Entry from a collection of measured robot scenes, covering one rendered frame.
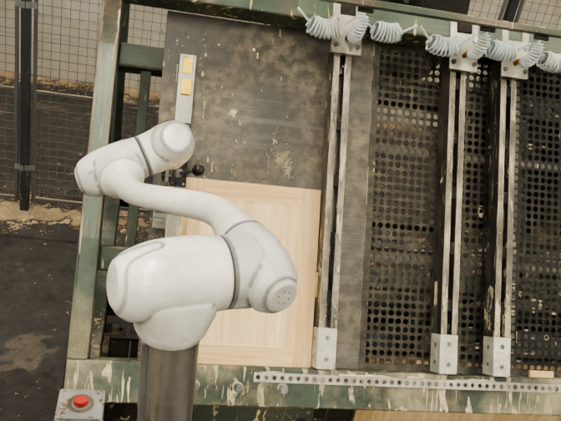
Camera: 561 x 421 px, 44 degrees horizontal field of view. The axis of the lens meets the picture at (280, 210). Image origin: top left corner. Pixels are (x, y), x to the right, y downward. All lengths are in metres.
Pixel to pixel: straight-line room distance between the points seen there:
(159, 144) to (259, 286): 0.57
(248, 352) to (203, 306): 1.03
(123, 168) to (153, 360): 0.54
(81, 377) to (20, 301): 1.81
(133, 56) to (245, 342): 0.97
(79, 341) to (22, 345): 1.51
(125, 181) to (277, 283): 0.53
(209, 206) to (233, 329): 0.83
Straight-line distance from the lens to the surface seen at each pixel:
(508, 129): 2.48
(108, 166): 1.60
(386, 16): 2.36
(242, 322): 2.16
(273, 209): 2.18
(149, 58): 2.29
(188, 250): 1.13
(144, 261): 1.12
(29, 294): 3.93
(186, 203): 1.43
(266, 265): 1.16
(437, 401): 2.34
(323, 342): 2.16
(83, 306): 2.10
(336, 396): 2.22
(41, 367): 3.47
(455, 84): 2.42
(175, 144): 1.61
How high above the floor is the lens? 2.28
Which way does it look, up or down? 27 degrees down
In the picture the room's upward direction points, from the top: 11 degrees clockwise
